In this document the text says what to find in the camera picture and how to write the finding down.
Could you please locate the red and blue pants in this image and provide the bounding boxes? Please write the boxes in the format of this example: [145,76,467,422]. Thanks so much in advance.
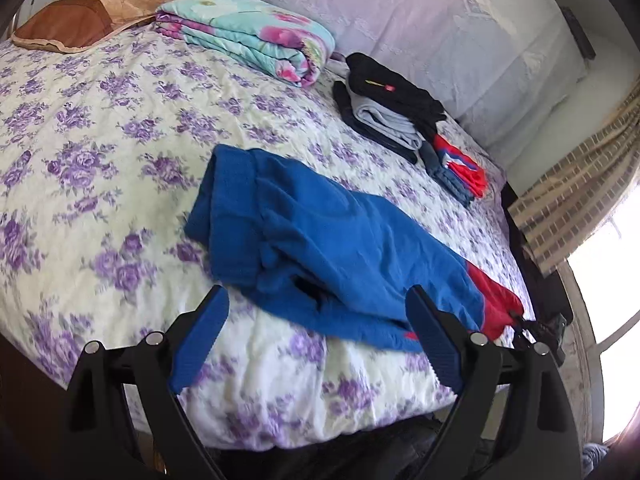
[184,145,524,352]

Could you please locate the beige checkered curtain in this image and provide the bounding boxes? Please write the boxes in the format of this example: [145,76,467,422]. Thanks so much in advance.
[509,87,639,275]

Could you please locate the red blue folded garment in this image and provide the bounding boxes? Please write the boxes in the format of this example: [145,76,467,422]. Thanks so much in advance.
[433,134,488,198]

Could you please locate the folded blue jeans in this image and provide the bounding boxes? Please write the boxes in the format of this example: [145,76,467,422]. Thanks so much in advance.
[418,141,474,208]

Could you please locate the purple floral bedsheet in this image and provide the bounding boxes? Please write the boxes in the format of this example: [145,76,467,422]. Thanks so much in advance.
[1,26,528,451]

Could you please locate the grey folded pants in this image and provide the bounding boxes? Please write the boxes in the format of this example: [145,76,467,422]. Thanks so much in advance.
[347,90,424,151]

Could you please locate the dark navy folded pants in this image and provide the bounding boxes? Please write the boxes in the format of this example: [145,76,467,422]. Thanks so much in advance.
[332,81,418,165]

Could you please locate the black folded pants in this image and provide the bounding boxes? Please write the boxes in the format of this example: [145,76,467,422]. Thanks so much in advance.
[345,52,446,142]

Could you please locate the lavender lace headboard cover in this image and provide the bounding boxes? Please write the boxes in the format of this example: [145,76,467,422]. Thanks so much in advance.
[264,0,586,167]

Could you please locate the brown pillow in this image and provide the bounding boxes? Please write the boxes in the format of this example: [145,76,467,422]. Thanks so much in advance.
[11,0,174,54]

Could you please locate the floral folded blanket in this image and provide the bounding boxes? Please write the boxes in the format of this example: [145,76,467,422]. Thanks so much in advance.
[155,0,335,88]

